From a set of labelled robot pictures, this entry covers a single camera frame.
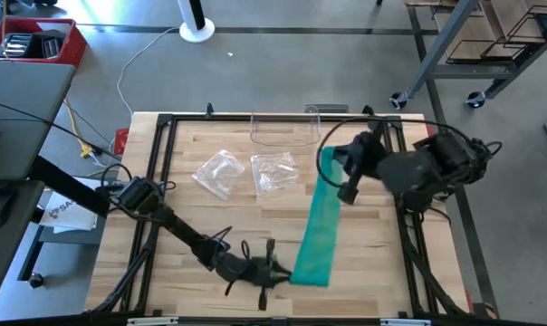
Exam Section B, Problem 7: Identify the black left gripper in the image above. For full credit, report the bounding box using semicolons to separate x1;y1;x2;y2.
215;238;293;312

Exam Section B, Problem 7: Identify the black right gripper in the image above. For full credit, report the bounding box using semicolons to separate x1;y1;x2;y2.
332;130;390;205

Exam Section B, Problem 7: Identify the teal elastic bandage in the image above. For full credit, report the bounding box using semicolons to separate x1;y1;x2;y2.
290;145;347;288

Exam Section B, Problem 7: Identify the clear plastic zipper bag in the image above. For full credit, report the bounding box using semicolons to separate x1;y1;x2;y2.
249;151;301;197
191;149;246;202

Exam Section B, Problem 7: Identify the clear acrylic tray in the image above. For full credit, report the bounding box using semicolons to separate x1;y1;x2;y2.
249;104;322;148

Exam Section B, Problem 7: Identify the gray metal rolling cart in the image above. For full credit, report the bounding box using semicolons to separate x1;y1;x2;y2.
389;0;547;110

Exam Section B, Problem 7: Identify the small red box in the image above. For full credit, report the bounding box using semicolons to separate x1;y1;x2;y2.
114;128;131;157

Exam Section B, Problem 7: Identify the white printed paper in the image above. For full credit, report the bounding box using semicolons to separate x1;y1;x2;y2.
38;176;106;235

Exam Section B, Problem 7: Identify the black desk support bar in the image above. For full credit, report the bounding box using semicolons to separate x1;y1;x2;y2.
27;155;112;217

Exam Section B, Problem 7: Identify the gray desk top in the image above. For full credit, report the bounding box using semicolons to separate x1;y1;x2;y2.
0;61;78;182
0;178;46;301

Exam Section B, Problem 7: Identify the red plastic crate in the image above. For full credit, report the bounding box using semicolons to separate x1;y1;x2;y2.
0;17;88;69

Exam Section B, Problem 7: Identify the black appliance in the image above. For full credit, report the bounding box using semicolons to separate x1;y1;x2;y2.
31;29;69;60

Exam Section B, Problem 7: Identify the silver metal appliance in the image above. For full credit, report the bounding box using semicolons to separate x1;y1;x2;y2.
0;32;34;59

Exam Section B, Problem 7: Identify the black aluminium table frame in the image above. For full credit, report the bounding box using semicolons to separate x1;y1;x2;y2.
90;102;476;318

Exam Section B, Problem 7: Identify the white frame bracket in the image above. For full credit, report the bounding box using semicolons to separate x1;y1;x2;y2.
127;316;179;326
379;318;433;326

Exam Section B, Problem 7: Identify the white pedestal stand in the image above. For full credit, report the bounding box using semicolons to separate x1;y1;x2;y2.
177;0;216;44

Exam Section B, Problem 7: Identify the yellow floor cable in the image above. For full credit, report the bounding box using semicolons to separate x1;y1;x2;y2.
62;98;94;160

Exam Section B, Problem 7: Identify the white floor cable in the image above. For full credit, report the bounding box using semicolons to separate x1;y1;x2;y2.
115;25;180;115

